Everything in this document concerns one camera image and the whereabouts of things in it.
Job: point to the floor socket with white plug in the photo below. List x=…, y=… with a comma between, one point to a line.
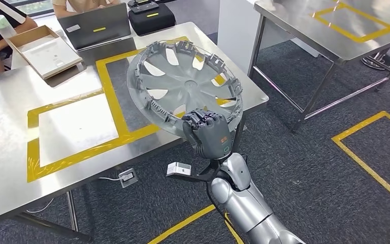
x=127, y=177

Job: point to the shallow cardboard tray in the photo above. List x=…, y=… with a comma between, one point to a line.
x=47, y=54

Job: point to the yellow floor tape square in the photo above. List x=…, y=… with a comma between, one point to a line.
x=360, y=125

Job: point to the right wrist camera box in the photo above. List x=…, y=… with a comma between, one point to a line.
x=178, y=168

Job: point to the grey laptop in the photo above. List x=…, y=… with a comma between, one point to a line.
x=80, y=37

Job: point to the white cabinet panel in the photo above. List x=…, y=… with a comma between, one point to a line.
x=235, y=33

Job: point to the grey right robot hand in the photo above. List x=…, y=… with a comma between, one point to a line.
x=215, y=138

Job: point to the office chair base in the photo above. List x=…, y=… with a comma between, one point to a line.
x=380, y=62

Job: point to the silver plastic hubcap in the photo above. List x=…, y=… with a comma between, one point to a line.
x=181, y=80

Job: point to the white tube with green cap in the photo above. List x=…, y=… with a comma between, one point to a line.
x=3, y=27

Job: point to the black carry case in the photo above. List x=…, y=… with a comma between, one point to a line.
x=151, y=23

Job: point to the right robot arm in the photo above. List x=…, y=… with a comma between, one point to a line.
x=245, y=205

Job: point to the stainless steel workbench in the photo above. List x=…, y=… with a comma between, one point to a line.
x=6, y=141
x=299, y=30

